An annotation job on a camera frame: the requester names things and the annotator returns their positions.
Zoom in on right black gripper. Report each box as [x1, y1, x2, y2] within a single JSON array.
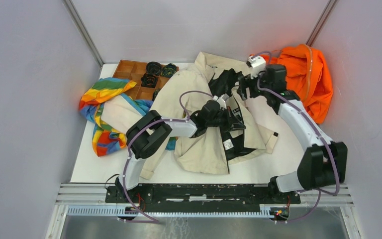
[[237, 66, 272, 101]]

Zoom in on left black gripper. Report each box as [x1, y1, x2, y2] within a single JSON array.
[[206, 106, 246, 132]]

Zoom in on beige zip jacket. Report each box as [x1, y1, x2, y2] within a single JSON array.
[[102, 52, 279, 175]]

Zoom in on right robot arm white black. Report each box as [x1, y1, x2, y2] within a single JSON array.
[[238, 62, 348, 203]]

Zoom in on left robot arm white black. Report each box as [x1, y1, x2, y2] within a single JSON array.
[[115, 100, 246, 203]]

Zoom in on orange jacket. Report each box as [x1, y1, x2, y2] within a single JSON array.
[[270, 44, 334, 124]]

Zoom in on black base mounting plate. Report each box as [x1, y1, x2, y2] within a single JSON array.
[[105, 183, 301, 214]]

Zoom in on black rolled sock far right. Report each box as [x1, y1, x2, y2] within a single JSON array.
[[160, 63, 177, 78]]

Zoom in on black rolled sock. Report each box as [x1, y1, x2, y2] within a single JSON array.
[[152, 88, 161, 101], [146, 61, 163, 76], [160, 63, 177, 78], [141, 73, 159, 89]]

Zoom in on black rolled sock near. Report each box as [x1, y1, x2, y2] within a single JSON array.
[[152, 88, 161, 101]]

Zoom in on black rolled sock far left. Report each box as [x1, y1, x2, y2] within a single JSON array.
[[146, 61, 163, 76]]

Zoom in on black rolled sock middle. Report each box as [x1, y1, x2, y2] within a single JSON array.
[[141, 73, 159, 89]]

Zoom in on brown wooden compartment tray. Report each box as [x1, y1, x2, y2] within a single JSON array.
[[113, 60, 180, 101]]

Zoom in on rainbow striped garment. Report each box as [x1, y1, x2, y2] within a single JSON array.
[[79, 77, 179, 158]]

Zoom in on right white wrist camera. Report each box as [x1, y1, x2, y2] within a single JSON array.
[[246, 56, 267, 79]]

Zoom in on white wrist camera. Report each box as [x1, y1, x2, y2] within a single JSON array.
[[212, 94, 230, 110], [246, 56, 267, 79]]

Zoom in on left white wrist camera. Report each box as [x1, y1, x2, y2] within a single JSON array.
[[212, 94, 230, 110]]

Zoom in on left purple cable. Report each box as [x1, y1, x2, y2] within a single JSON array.
[[121, 90, 215, 224]]

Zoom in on aluminium frame rail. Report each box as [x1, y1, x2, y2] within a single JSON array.
[[55, 184, 354, 219]]

